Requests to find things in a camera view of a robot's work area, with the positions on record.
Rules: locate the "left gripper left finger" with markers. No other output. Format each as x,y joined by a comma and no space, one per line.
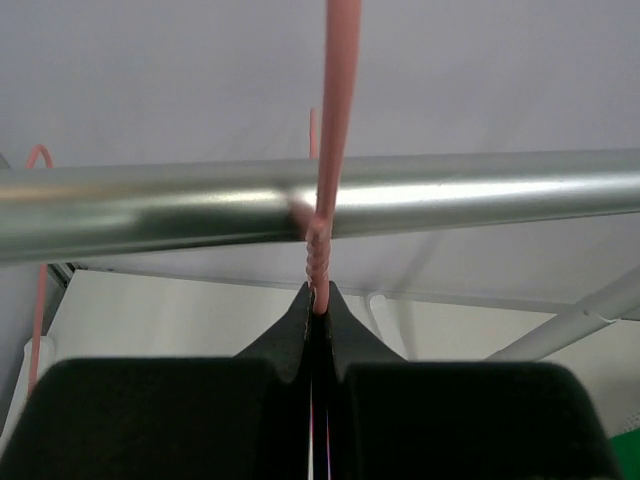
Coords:
240,417

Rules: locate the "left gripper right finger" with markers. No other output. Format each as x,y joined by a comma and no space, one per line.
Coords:
390,418

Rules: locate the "green t shirt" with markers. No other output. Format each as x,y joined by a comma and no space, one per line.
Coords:
626,447

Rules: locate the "white metal clothes rack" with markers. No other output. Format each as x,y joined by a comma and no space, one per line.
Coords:
538,229

